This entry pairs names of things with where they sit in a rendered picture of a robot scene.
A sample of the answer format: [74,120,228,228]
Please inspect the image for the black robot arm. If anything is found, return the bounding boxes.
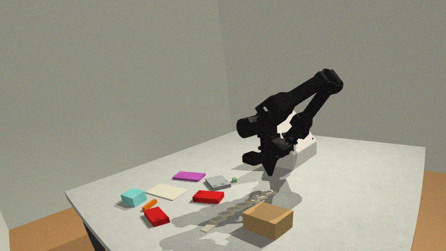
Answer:
[237,68,344,158]

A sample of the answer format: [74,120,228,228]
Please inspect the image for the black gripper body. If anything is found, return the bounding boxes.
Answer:
[242,131,278,166]

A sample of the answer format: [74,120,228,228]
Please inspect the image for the red rectangular block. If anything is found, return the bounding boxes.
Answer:
[193,190,224,204]
[143,207,170,227]

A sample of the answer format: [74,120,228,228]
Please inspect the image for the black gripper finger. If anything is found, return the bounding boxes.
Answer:
[271,156,280,176]
[262,159,274,176]

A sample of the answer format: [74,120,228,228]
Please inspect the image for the purple flat block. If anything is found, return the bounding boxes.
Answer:
[172,171,206,182]

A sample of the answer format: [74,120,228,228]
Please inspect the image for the teal block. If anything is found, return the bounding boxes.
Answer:
[121,188,147,207]

